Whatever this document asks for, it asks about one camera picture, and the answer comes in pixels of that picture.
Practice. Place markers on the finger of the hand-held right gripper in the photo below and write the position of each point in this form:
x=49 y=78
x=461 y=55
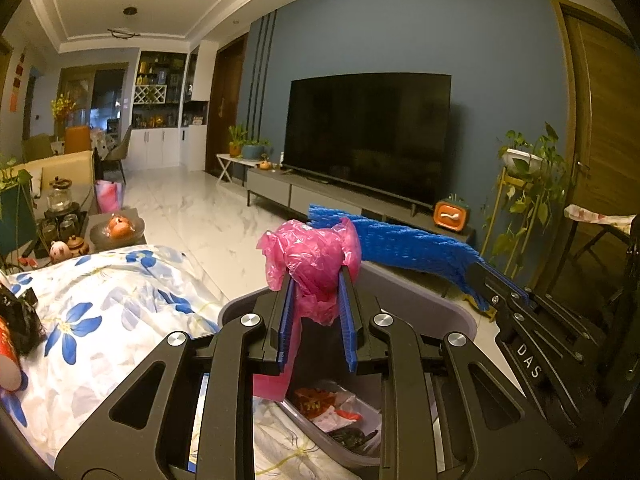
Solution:
x=487 y=290
x=515 y=286

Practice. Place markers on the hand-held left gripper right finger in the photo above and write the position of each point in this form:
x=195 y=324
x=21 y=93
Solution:
x=351 y=325

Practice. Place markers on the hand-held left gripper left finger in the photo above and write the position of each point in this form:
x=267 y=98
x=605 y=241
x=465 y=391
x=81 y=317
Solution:
x=284 y=325

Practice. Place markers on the grey trash bin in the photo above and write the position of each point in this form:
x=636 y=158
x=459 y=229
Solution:
x=410 y=285

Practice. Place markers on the pink plastic bag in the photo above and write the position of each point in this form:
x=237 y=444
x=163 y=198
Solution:
x=310 y=255

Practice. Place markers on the blue foam net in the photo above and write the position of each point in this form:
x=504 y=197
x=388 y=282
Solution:
x=410 y=250

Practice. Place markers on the black plastic bag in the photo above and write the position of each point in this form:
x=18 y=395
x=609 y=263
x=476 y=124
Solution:
x=17 y=315

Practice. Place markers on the red printed can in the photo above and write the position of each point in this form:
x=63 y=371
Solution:
x=9 y=360

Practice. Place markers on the red snack wrapper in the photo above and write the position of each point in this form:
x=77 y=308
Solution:
x=311 y=400

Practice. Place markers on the orange retro box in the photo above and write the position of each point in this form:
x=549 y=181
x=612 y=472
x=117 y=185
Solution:
x=451 y=216

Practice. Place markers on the white and red wrapper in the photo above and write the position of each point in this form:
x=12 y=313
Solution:
x=342 y=415

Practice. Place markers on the yellow metal plant stand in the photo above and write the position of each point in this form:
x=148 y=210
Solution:
x=500 y=195

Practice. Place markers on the dark chair with floral cloth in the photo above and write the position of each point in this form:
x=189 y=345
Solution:
x=595 y=215

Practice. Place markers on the black wrapper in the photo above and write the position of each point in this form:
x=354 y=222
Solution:
x=352 y=437

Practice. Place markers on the pothos plant in white pot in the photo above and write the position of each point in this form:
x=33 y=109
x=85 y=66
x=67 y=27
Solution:
x=522 y=160

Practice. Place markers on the grey tv cabinet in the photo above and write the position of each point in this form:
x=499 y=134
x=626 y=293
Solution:
x=300 y=192

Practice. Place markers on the small orange ornament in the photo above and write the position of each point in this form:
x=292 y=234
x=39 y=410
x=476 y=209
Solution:
x=265 y=164

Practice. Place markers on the white folding side table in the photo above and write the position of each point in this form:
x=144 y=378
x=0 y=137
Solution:
x=227 y=160

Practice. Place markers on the plant in blue pot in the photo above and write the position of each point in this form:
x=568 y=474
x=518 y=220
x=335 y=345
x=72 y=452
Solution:
x=254 y=151

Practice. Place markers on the plant in orange pot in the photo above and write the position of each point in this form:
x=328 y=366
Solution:
x=236 y=147

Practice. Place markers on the floral printed blanket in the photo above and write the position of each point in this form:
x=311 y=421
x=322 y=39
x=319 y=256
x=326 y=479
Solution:
x=100 y=280

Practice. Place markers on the plate of orange fruit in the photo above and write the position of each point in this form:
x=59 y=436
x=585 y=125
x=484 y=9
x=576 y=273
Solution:
x=120 y=227

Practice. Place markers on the light wooden door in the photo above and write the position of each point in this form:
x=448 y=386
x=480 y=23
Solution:
x=600 y=110

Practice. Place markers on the large black television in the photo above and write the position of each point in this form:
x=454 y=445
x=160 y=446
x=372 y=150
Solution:
x=370 y=130

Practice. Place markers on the dark coffee table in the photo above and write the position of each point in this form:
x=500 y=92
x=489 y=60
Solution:
x=100 y=255

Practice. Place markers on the pink gift bag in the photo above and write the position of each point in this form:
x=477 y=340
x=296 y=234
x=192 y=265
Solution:
x=109 y=197

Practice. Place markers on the white display cabinet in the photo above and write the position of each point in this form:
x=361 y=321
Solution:
x=160 y=145

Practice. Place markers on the brown clay teapot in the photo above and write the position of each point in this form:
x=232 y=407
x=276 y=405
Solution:
x=77 y=246

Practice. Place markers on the dark brown door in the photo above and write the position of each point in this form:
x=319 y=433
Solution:
x=225 y=105

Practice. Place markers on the grey dining chair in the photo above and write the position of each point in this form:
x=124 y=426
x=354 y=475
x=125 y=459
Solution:
x=117 y=152

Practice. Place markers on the tea tray with glasses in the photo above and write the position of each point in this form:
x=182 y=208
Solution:
x=62 y=225

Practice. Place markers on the dining table with printed cloth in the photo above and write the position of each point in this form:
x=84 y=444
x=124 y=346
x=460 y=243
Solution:
x=102 y=142

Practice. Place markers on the glass jar with lid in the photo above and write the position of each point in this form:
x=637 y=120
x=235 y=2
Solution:
x=59 y=197

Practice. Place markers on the yellow sofa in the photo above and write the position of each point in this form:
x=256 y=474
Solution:
x=65 y=167

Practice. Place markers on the orange dining chair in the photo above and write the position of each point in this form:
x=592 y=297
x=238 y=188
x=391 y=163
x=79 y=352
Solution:
x=77 y=140

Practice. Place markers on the plant in teal planter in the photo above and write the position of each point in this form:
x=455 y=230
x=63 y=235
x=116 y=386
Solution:
x=12 y=220

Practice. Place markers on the glass sliding door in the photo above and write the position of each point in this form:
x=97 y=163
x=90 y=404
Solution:
x=105 y=95

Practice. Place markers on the green dining chair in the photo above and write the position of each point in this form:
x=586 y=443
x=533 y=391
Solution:
x=37 y=147

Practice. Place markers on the yellow flower bouquet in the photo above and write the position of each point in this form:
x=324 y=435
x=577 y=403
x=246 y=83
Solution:
x=62 y=107

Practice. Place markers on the ceiling lamp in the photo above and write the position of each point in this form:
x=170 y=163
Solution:
x=122 y=33

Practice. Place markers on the red wall decorations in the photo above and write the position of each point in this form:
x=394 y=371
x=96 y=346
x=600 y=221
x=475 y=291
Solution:
x=17 y=80

